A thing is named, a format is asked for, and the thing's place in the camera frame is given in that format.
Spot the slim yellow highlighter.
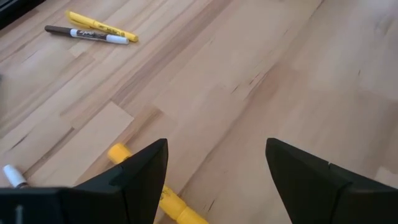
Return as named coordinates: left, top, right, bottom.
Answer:
left=65, top=10, right=139, bottom=43

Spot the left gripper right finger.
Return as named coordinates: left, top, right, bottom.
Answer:
left=266, top=138, right=374, bottom=224

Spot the orange-yellow chunky highlighter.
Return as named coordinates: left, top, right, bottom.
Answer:
left=107, top=142, right=210, bottom=224

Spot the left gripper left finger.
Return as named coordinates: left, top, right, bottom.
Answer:
left=62, top=139, right=169, bottom=224

